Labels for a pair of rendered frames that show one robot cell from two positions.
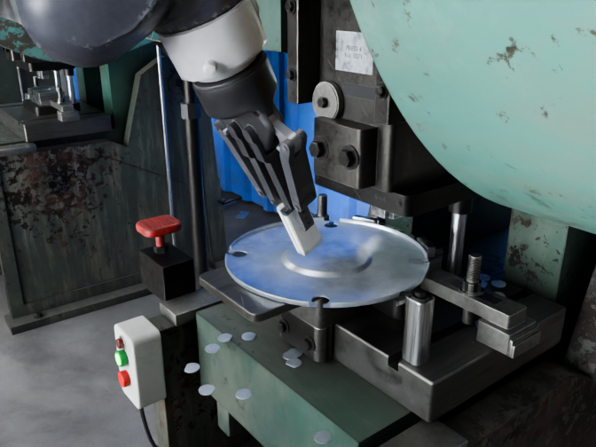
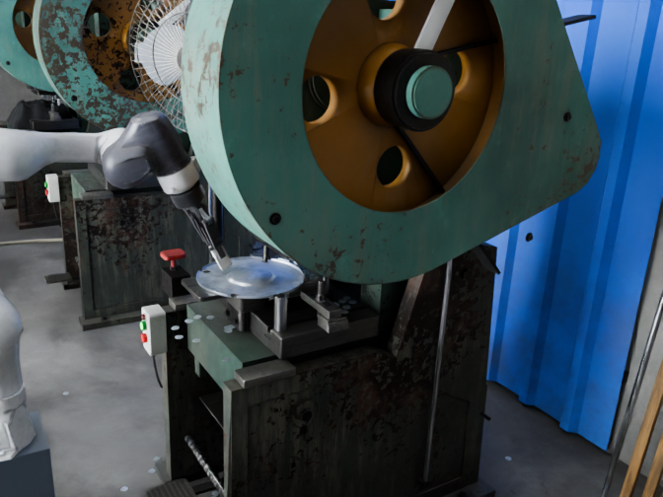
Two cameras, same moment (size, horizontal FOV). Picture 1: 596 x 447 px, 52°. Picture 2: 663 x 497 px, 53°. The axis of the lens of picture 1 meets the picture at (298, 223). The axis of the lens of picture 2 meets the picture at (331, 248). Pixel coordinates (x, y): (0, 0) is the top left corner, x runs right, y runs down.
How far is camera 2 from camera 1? 0.98 m
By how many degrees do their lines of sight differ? 5
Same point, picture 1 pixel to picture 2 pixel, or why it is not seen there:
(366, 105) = not seen: hidden behind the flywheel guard
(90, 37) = (125, 179)
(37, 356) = (100, 346)
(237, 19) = (184, 173)
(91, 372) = (136, 360)
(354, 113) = not seen: hidden behind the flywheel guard
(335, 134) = not seen: hidden behind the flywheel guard
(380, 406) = (261, 351)
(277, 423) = (216, 362)
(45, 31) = (110, 177)
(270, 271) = (217, 280)
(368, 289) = (260, 292)
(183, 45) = (163, 180)
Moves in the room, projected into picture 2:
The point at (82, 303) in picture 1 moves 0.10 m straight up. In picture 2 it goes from (135, 314) to (134, 295)
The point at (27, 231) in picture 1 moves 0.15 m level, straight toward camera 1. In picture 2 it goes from (102, 255) to (102, 266)
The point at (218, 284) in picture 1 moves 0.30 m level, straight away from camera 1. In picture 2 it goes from (189, 284) to (205, 246)
